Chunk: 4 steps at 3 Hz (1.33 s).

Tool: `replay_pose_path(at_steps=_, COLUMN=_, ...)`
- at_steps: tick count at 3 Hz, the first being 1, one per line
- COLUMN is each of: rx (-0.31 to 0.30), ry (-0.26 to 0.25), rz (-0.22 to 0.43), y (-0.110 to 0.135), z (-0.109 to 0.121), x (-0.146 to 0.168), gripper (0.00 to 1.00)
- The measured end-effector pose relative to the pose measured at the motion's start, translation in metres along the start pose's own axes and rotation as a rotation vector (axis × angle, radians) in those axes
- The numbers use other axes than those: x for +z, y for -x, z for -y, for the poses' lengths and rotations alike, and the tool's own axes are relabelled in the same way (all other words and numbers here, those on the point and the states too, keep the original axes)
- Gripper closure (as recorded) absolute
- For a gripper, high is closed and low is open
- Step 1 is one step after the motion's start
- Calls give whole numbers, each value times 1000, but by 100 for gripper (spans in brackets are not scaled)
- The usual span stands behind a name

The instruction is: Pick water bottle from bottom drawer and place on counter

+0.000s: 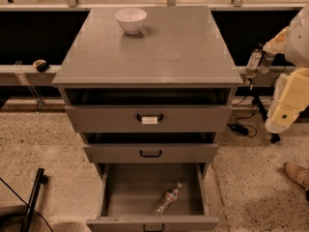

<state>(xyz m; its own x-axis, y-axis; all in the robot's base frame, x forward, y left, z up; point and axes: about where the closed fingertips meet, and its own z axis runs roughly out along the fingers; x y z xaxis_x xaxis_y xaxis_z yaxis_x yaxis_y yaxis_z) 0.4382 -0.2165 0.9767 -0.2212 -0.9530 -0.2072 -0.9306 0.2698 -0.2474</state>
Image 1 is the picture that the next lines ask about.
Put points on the clear plastic water bottle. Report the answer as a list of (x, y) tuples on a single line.
[(168, 198)]

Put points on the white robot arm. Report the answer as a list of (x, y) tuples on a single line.
[(291, 94)]

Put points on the grey drawer cabinet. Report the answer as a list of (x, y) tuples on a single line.
[(178, 57)]

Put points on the grey middle drawer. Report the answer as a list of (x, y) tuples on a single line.
[(150, 147)]

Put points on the grey drawer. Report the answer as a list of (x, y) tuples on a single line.
[(127, 118), (131, 191), (150, 147)]

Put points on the grey top drawer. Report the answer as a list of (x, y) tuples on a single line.
[(127, 118)]

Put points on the grey bottom drawer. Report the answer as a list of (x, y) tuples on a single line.
[(131, 191)]

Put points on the water bottle on ledge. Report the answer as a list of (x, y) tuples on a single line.
[(254, 60), (266, 62)]

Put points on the white ceramic bowl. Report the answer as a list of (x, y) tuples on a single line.
[(131, 20)]

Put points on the small tape measure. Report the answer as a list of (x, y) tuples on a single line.
[(41, 65)]

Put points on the black stand leg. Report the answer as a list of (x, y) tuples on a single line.
[(256, 100)]

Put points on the tan shoe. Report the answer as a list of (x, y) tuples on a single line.
[(297, 173)]

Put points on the white tape label on handle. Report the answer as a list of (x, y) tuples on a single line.
[(149, 120)]

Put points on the black power adapter with cable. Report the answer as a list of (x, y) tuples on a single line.
[(242, 129)]

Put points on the black frame bar with cable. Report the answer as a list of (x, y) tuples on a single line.
[(27, 210)]

